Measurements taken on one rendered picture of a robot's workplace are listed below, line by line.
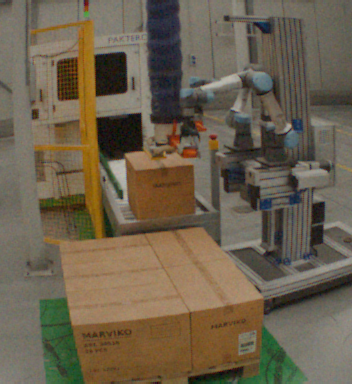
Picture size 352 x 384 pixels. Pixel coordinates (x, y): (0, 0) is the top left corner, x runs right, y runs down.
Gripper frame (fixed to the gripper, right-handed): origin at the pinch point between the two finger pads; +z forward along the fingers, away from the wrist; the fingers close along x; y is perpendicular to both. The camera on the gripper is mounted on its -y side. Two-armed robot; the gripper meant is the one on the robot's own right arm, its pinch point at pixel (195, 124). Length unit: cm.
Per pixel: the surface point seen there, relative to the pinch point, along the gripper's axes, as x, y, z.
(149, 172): -37, 18, 28
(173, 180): -21.4, 18.2, 34.7
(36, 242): -128, -43, 93
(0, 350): -159, 90, 121
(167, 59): -26, 42, -52
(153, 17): -34, 37, -82
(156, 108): -34, 37, -18
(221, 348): -25, 151, 93
